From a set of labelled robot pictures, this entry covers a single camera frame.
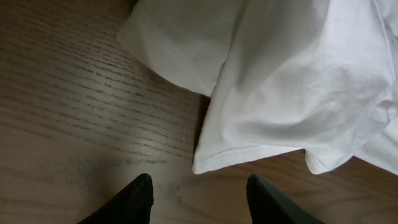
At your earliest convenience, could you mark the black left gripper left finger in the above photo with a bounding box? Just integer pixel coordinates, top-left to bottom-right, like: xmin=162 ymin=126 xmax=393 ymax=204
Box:
xmin=78 ymin=174 xmax=154 ymax=224

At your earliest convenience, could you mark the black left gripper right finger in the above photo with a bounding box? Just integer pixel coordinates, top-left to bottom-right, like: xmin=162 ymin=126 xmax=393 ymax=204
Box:
xmin=246 ymin=173 xmax=323 ymax=224

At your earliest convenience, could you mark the white t-shirt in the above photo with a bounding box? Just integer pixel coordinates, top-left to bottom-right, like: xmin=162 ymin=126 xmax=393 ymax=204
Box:
xmin=118 ymin=0 xmax=397 ymax=174

